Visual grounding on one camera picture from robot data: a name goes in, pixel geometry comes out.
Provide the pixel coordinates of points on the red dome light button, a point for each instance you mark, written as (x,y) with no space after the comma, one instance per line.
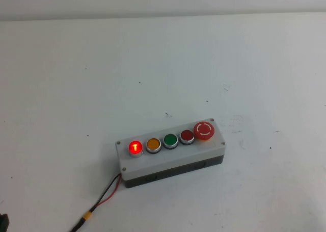
(135,148)

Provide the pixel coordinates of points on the green round push button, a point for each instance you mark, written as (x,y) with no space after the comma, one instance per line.
(170,140)

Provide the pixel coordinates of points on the dark red round push button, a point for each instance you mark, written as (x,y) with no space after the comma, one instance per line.
(187,135)

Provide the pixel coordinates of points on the yellow round push button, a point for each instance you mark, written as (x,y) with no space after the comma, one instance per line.
(153,144)

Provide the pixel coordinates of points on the red mushroom emergency stop button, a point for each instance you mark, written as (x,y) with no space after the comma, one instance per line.
(203,129)

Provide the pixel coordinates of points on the grey push-button control box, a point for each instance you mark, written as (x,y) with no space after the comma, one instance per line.
(178,156)

